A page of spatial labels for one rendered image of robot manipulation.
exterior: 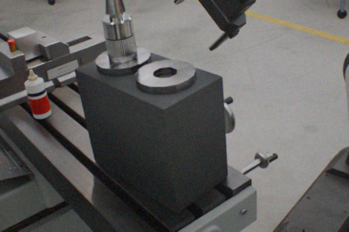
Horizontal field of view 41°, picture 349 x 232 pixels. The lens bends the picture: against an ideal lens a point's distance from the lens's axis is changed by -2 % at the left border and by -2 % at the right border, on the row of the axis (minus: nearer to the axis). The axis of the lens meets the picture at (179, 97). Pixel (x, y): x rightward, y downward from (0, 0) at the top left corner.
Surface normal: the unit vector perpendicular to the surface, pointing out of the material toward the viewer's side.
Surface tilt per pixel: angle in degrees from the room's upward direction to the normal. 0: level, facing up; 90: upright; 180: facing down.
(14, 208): 90
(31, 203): 90
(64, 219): 90
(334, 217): 0
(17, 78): 90
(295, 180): 0
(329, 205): 0
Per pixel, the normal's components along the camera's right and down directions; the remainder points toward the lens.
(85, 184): -0.10, -0.87
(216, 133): 0.69, 0.29
